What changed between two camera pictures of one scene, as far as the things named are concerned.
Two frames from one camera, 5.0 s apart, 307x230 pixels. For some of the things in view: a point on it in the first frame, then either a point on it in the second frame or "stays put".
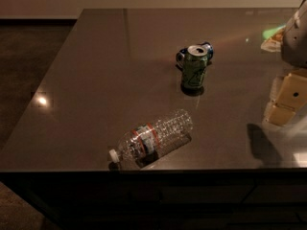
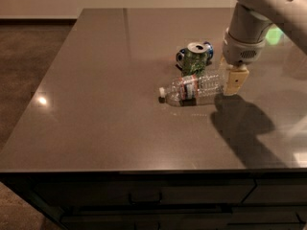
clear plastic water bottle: (153, 139) → (194, 90)
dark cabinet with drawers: (167, 199) stays put
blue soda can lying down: (180, 55) stays put
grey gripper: (295, 42) → (240, 52)
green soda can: (195, 65) stays put
